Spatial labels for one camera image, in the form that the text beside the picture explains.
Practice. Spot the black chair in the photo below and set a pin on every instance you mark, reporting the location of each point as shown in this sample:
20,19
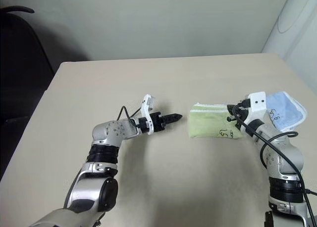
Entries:
19,63

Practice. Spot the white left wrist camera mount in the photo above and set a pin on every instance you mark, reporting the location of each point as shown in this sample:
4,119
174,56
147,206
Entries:
146,105

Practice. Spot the light blue towel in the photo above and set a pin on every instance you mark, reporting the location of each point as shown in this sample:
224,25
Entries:
287,110

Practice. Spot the light green towel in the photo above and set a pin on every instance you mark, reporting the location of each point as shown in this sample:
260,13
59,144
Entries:
210,123

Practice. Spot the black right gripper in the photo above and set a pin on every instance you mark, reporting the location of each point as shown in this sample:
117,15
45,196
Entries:
242,118

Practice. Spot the white cylindrical object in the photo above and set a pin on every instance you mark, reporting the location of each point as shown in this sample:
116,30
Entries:
297,26

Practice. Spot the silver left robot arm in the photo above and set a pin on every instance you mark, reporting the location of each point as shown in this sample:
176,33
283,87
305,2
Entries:
109,133

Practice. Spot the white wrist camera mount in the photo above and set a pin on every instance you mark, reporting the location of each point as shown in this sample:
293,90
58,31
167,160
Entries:
146,105
257,105

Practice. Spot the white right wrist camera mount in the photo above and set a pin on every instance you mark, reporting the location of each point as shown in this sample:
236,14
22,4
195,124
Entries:
257,105

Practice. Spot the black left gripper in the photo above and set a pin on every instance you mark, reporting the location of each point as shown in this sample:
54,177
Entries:
157,123

